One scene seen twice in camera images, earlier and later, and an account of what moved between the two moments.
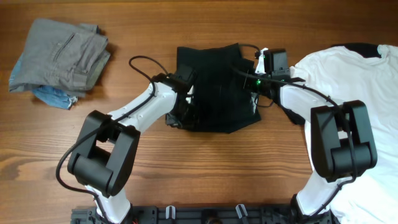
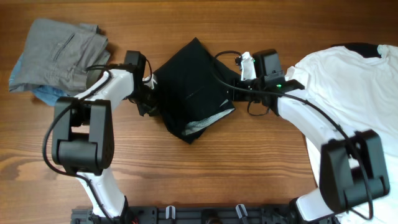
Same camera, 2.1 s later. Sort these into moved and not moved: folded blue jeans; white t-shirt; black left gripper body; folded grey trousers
Moved: black left gripper body
Not moved: folded blue jeans; white t-shirt; folded grey trousers
